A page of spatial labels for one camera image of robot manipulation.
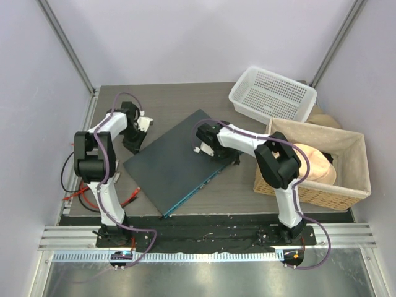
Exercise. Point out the small grey plug connector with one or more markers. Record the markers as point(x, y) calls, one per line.
point(116, 177)

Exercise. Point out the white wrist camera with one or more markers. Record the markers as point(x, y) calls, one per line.
point(143, 122)
point(204, 148)

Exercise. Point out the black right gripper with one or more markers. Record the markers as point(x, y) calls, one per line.
point(233, 156)

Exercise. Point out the peach hat in basket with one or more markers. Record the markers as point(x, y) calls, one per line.
point(321, 171)

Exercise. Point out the white perforated plastic basket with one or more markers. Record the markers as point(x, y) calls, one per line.
point(262, 95)

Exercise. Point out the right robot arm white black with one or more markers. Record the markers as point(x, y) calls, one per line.
point(277, 161)

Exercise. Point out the aluminium rail frame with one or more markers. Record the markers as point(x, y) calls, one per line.
point(335, 259)

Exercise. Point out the dark network switch box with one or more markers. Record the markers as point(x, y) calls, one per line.
point(168, 171)

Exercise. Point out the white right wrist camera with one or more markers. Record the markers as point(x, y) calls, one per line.
point(204, 148)

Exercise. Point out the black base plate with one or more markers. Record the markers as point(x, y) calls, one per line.
point(192, 230)

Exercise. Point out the wicker basket with fabric liner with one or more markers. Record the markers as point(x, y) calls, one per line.
point(337, 164)

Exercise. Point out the black cloth in basket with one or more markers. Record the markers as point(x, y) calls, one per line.
point(328, 157)

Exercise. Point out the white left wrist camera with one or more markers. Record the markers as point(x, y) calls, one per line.
point(143, 122)

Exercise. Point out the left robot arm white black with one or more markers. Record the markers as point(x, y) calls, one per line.
point(95, 162)

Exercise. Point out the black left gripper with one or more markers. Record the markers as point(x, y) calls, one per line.
point(135, 147)

